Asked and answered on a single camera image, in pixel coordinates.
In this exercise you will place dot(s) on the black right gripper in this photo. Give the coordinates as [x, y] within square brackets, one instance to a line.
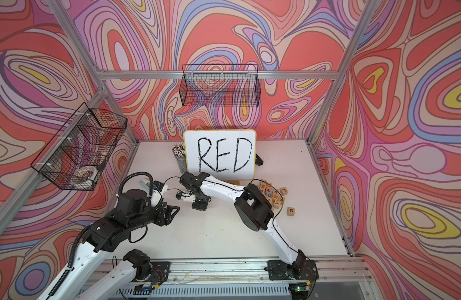
[200, 207]

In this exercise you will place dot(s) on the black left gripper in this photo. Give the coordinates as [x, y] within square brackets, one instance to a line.
[162, 220]

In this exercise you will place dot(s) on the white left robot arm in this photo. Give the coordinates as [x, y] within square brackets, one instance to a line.
[139, 203]

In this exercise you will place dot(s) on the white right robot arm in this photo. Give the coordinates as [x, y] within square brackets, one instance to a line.
[256, 212]

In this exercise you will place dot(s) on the wooden block letter L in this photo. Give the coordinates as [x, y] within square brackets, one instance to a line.
[284, 191]

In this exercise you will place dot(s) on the wooden block letter G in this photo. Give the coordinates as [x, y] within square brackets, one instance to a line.
[291, 211]

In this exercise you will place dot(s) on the yellow framed whiteboard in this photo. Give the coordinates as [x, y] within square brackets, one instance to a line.
[228, 155]

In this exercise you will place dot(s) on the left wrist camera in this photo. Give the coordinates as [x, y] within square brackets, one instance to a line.
[159, 189]

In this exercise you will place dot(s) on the black wire basket left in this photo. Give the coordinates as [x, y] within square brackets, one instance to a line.
[88, 138]

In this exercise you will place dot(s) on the black wire basket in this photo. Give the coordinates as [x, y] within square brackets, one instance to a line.
[88, 138]
[220, 85]

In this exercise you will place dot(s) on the black wire basket back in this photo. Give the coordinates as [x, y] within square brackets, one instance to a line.
[220, 85]

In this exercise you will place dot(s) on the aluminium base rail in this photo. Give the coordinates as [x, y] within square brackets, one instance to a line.
[322, 278]

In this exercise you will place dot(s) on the aluminium corner frame post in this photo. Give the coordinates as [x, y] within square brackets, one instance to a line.
[363, 23]

